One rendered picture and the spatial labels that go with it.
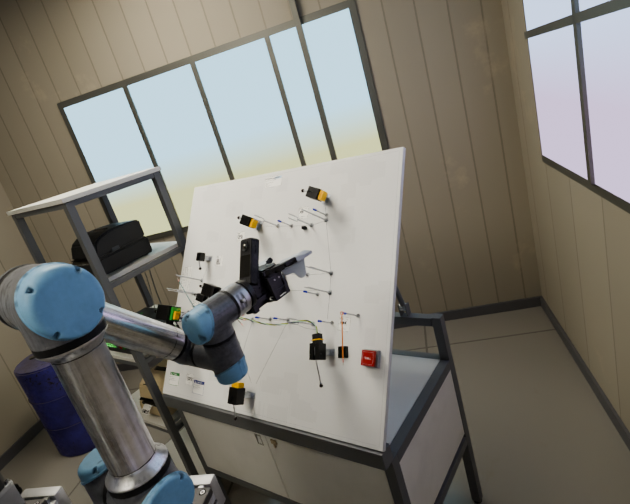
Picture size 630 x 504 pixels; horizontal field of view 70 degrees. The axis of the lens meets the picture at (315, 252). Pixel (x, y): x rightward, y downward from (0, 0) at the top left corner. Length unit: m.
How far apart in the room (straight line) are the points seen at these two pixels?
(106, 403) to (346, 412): 0.93
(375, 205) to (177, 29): 2.50
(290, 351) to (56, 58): 3.22
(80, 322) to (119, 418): 0.19
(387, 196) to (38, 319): 1.18
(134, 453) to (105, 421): 0.08
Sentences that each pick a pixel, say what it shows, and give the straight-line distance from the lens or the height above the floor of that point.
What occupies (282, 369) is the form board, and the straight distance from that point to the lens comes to 1.78.
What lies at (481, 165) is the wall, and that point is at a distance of 3.49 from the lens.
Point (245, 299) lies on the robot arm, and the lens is 1.01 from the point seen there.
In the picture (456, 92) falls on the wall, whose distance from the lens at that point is 3.41.
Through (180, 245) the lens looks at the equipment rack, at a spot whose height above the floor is 1.45.
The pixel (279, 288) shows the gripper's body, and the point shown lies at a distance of 1.09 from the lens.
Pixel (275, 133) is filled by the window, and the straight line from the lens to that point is 3.51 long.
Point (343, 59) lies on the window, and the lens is 3.39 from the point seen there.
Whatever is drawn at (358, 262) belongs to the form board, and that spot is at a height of 1.36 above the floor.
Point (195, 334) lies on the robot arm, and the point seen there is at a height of 1.55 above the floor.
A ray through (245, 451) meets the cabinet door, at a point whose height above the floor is 0.61.
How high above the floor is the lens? 1.92
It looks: 18 degrees down
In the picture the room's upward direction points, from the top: 17 degrees counter-clockwise
